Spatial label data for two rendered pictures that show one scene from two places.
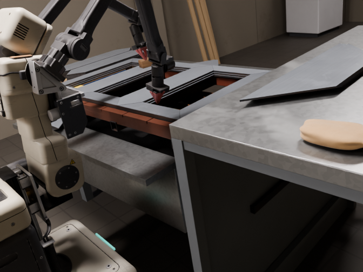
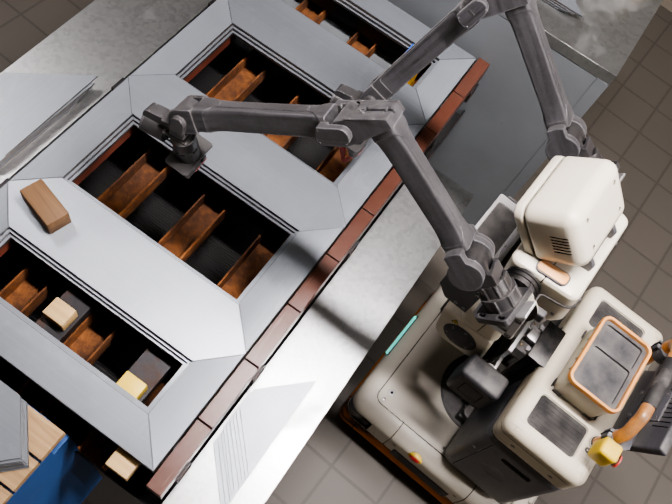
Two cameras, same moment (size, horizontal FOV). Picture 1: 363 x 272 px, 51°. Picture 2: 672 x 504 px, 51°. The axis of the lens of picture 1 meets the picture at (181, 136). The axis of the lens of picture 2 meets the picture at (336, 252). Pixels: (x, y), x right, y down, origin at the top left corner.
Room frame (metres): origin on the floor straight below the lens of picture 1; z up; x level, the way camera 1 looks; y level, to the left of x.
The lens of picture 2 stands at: (2.36, 1.05, 2.48)
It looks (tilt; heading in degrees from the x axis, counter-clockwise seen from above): 63 degrees down; 234
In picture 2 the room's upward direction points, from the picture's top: 24 degrees clockwise
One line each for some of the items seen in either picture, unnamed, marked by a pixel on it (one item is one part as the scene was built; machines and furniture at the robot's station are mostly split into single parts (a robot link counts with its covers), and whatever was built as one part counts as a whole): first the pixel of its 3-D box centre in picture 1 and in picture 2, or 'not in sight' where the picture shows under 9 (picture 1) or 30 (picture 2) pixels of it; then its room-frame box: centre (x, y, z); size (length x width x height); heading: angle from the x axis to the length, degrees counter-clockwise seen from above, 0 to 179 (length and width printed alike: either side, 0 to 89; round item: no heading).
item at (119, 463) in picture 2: not in sight; (123, 463); (2.46, 0.78, 0.79); 0.06 x 0.05 x 0.04; 132
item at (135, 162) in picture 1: (81, 140); (335, 334); (1.87, 0.53, 0.66); 1.30 x 0.20 x 0.03; 42
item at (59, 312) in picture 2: not in sight; (60, 313); (2.56, 0.40, 0.79); 0.06 x 0.05 x 0.04; 132
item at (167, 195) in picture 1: (101, 164); not in sight; (1.92, 0.48, 0.47); 1.30 x 0.04 x 0.35; 42
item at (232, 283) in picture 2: not in sight; (292, 219); (1.92, 0.18, 0.70); 1.66 x 0.08 x 0.05; 42
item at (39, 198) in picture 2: (148, 62); (45, 206); (2.56, 0.14, 0.87); 0.12 x 0.06 x 0.05; 118
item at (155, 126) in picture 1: (115, 116); (348, 239); (1.80, 0.31, 0.80); 1.62 x 0.04 x 0.06; 42
